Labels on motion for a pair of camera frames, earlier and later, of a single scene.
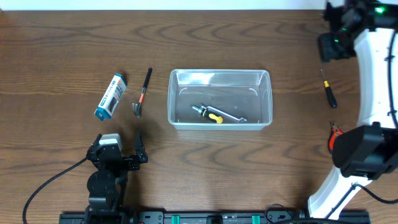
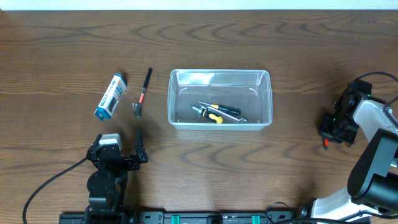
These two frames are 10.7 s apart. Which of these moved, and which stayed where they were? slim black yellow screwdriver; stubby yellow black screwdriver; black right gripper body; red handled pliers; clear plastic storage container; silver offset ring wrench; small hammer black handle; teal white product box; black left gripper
Moved: red handled pliers; slim black yellow screwdriver; black right gripper body
Stayed: small hammer black handle; teal white product box; black left gripper; silver offset ring wrench; stubby yellow black screwdriver; clear plastic storage container
